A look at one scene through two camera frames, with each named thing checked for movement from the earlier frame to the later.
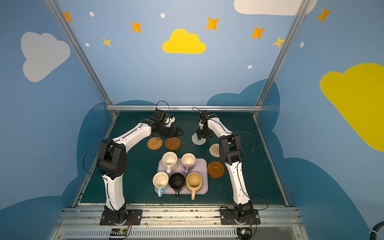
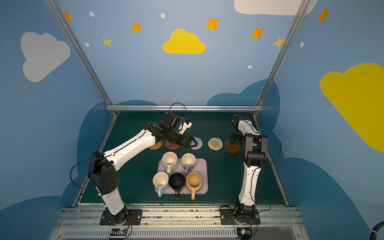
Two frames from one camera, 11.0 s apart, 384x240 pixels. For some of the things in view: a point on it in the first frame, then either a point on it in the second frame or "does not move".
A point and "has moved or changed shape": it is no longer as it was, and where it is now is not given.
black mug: (177, 181) does not move
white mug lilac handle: (188, 160) does not move
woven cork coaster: (154, 143) does not move
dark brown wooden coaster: (173, 143) does not move
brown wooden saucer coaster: (216, 169) has moved or changed shape
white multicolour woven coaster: (214, 150) has moved or changed shape
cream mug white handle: (169, 159) does not move
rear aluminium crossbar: (184, 108) does not move
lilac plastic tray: (200, 167) does not move
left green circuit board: (118, 232) does not move
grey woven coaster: (195, 139) has moved or changed shape
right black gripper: (200, 133) -> (235, 141)
